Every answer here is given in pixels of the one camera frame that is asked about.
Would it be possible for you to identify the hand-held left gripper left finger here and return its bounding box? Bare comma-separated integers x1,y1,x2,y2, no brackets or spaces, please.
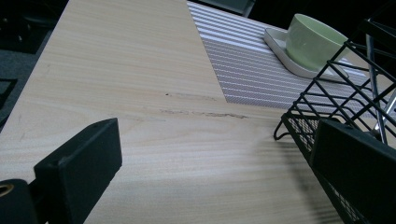
33,117,123,224

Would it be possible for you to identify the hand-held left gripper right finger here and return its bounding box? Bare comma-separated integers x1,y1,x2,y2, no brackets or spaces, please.
309,119,396,224

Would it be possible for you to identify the black wire basket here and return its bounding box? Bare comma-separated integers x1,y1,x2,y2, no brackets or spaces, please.
273,17,396,224

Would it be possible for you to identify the light green bowl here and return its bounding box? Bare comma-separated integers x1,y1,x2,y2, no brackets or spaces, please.
285,13,349,72

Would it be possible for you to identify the silver metal utensil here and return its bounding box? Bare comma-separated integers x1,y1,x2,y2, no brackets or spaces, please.
365,33,389,146

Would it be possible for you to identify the grey striped placemat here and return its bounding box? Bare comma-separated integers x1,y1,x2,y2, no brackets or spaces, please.
186,0,396,125

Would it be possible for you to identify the black stand base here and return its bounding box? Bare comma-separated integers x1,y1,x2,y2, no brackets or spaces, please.
0,0,68,54

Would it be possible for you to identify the white square plate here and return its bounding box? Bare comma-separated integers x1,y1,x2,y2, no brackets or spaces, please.
262,27,350,83

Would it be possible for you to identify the black-handled metal utensil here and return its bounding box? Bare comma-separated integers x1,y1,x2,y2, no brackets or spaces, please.
374,96,396,134

